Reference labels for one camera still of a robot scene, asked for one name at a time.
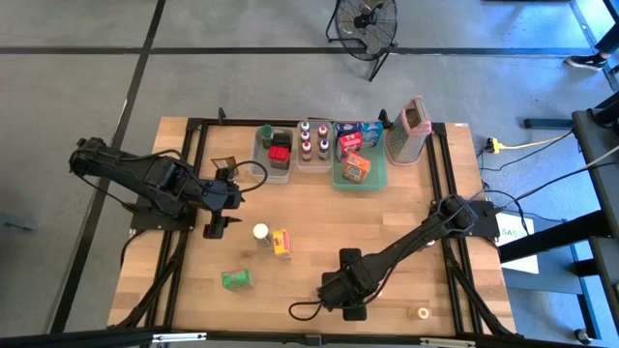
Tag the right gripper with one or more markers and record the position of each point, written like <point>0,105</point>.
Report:
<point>345,285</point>

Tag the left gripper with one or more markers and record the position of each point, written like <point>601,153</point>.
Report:
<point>220,195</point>

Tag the yellow cap colouring bottle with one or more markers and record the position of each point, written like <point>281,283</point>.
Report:
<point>379,293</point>
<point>421,313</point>

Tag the bagel seasoning jar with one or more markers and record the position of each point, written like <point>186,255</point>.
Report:
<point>261,233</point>

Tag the yellow Corn Pops box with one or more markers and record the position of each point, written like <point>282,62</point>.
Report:
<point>281,243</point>

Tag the brown plastic wrapper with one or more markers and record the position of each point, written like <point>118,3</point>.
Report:
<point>223,162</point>

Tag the red cap colouring bottle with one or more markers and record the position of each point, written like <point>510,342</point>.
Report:
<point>429,243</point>
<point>323,131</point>
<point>306,150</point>

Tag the green lid jar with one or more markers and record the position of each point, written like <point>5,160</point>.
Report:
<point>267,134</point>

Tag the orange Mini-Wheats cereal box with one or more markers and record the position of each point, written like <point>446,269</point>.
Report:
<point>357,167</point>

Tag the purple cap colouring bottle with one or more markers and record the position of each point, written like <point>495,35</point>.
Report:
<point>304,136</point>

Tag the green cap colouring bottle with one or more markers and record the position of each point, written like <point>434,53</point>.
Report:
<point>304,126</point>

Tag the red cereal box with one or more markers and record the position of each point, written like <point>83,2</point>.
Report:
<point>349,144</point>

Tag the light blue cereal box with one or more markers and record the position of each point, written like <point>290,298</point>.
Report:
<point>371,131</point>

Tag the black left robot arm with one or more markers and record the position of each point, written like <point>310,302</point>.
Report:
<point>135,169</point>

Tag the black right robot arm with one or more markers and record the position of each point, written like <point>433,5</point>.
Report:
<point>411,239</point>

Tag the green cereal box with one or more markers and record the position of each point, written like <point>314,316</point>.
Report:
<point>238,280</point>

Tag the deep clear plastic bin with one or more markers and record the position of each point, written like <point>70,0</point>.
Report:
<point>261,174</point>

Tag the teal plastic bin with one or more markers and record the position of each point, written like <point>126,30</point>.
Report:
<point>377,179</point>

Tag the shallow clear plastic bin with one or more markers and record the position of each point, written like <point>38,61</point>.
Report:
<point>314,166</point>

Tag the white paper sheet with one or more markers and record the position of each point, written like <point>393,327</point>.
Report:
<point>520,261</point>

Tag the black caster wheel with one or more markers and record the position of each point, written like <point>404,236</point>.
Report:
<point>582,335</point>

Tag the black floor fan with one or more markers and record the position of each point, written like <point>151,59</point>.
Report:
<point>362,20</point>

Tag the black floor bar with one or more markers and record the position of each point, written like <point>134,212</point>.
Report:
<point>546,123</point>

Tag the dark neighbouring table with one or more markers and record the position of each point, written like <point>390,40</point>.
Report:
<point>597,159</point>

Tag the person's shoe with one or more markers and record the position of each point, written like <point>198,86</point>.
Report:
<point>586,61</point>

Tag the person's leg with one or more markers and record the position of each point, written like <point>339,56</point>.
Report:
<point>609,43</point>

